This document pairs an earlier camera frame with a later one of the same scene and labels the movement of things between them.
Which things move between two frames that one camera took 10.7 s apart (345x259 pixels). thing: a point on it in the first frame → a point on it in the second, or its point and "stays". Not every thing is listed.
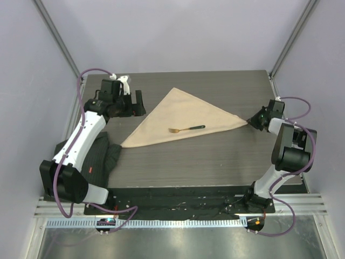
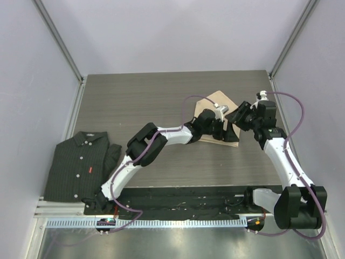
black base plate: [177, 203] stays
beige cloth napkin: [178, 115] → [222, 106]
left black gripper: [135, 110] → [229, 135]
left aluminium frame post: [52, 27] stays
